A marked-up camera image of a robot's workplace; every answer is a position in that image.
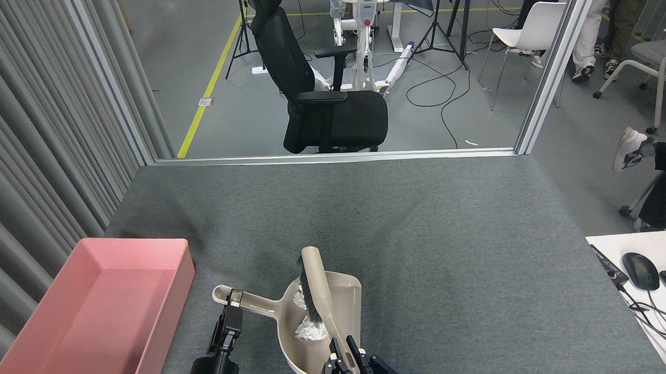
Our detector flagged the pink plastic bin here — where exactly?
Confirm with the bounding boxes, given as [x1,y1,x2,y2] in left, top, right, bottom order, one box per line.
[0,234,199,374]

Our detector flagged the silver frame rail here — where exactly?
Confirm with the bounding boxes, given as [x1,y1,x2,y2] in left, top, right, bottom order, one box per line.
[154,146,518,169]

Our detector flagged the black device cable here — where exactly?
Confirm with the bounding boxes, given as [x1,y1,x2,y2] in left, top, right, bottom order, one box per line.
[618,282,666,363]

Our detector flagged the white stand on wheels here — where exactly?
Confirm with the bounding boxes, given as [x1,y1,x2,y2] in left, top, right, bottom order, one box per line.
[306,0,418,98]

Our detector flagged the white plastic chair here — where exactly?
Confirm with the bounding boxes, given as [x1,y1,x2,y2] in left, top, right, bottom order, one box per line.
[475,1,572,112]

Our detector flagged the black mouse cable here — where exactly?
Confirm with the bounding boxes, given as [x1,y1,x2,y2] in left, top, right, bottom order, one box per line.
[644,289,666,337]

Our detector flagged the black tripod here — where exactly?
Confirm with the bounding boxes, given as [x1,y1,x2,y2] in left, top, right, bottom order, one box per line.
[412,0,476,73]
[223,0,261,81]

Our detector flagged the black computer mouse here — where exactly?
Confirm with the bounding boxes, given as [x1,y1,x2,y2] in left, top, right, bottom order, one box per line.
[622,252,660,292]

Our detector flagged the grey chair white frame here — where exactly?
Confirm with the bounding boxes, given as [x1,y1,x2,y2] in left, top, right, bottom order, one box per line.
[618,173,664,217]
[591,29,666,137]

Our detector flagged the beige plastic dustpan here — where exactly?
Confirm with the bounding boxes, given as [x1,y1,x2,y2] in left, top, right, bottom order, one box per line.
[211,270,366,374]

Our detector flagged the beige hand brush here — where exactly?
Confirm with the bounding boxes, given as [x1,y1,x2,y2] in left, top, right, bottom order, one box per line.
[296,245,355,374]

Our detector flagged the slim black device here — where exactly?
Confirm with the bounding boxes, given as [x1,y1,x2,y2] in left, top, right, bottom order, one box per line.
[590,243,629,287]

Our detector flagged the person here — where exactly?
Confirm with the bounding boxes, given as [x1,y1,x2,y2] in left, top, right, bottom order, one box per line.
[612,126,666,234]
[603,0,662,74]
[529,0,623,85]

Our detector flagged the black office chair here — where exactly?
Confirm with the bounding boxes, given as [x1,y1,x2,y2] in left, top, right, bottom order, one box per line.
[246,0,390,157]

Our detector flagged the black floor cable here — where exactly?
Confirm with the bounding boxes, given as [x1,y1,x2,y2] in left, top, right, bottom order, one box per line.
[405,54,474,150]

